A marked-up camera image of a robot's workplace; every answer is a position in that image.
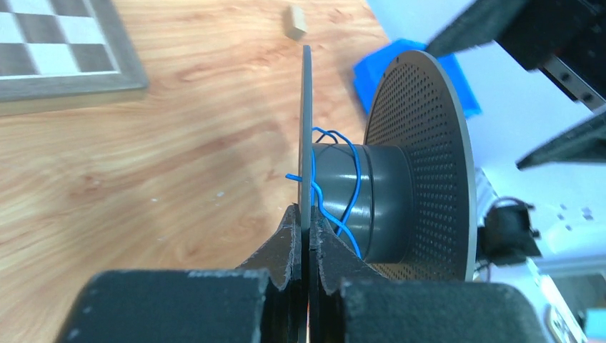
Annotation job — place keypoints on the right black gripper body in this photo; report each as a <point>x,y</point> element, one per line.
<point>565,40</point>

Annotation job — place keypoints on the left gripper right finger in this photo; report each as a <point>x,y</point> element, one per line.
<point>351,302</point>

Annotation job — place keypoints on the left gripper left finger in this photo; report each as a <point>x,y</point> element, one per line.
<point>258,301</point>

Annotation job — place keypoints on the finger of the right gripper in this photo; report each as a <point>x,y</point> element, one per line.
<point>584,143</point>
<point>480,23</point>

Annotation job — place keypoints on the dark grey cable spool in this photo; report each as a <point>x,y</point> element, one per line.
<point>404,199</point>

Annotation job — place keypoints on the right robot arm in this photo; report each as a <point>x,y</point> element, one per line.
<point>538,70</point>

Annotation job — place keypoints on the blue plastic bin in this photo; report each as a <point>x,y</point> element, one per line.
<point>369,70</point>

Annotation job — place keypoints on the small wooden block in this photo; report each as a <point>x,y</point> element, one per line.
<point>294,23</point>

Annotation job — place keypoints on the wooden chessboard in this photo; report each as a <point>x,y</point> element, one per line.
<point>58,55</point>

